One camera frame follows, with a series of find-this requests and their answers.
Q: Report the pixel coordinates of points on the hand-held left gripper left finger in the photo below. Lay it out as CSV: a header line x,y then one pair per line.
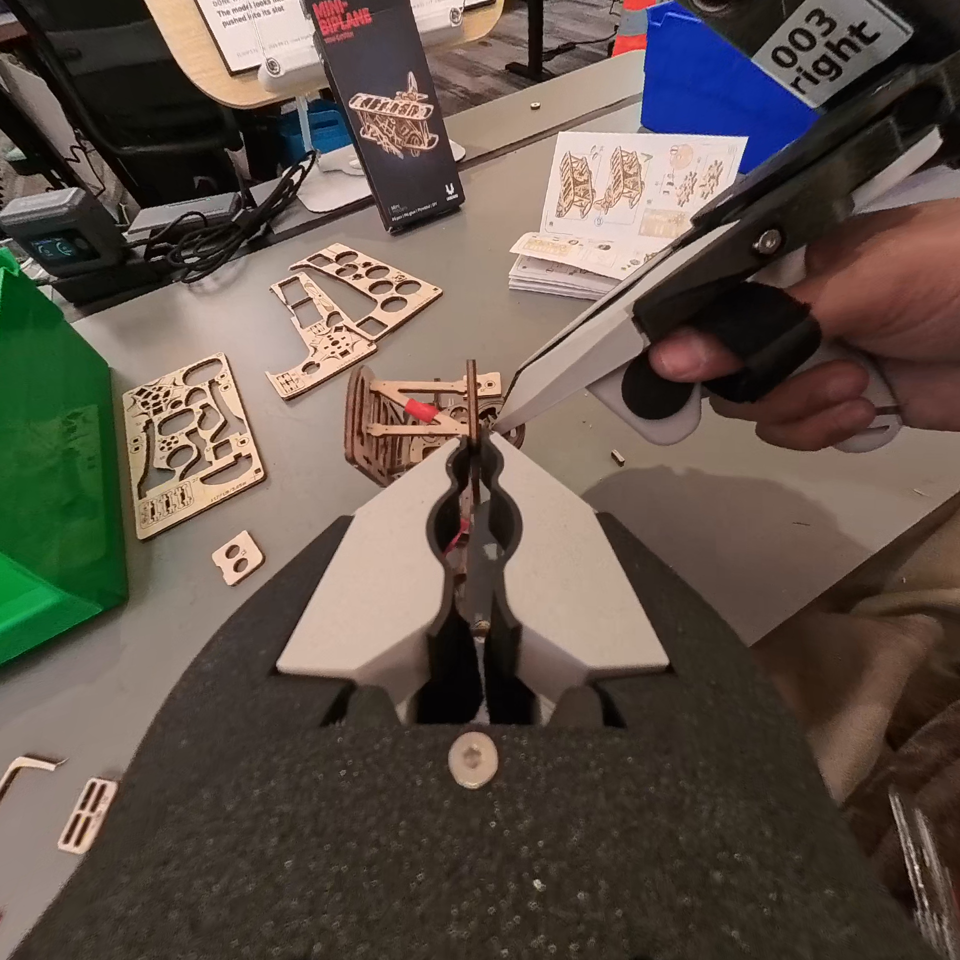
x,y
360,592

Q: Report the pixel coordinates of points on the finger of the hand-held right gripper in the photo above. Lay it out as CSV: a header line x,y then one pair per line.
x,y
577,360

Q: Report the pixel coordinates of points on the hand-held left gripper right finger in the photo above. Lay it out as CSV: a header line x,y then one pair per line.
x,y
585,592

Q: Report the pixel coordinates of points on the wooden biplane model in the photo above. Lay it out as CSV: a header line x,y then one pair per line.
x,y
390,420

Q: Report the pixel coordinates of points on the grey desk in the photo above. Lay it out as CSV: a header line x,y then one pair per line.
x,y
300,465

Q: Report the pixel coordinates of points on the person's right hand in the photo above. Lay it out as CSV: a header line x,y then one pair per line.
x,y
885,315

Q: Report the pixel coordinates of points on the instruction booklet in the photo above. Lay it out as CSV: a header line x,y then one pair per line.
x,y
637,240

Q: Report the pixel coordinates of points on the small square wooden offcut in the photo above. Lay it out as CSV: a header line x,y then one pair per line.
x,y
225,574

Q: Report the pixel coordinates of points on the blue plastic bin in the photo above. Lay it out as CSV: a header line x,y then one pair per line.
x,y
697,90

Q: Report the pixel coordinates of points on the wooden sheet with irregular holes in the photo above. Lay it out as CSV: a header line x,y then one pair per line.
x,y
232,480

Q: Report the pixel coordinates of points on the wooden sheet with oval holes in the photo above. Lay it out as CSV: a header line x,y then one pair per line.
x,y
289,386

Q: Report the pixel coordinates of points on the orange striped cone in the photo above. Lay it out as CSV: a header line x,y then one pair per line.
x,y
632,26

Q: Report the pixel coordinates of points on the white board stand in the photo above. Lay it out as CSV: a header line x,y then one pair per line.
x,y
341,180

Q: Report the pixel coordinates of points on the khaki trousers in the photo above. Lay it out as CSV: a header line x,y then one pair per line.
x,y
885,570

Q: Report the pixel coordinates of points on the black biplane product box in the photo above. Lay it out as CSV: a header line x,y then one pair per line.
x,y
390,75

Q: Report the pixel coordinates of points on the green plastic bin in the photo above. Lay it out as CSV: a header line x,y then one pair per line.
x,y
45,450

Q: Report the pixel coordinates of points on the slotted wooden offcut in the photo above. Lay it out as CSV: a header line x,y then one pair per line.
x,y
71,840

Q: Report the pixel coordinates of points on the grey power bank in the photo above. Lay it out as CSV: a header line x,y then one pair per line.
x,y
56,232

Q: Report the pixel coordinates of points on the instruction board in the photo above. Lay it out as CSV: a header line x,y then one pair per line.
x,y
187,45

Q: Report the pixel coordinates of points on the pale wooden frame offcut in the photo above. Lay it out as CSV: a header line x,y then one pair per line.
x,y
22,765

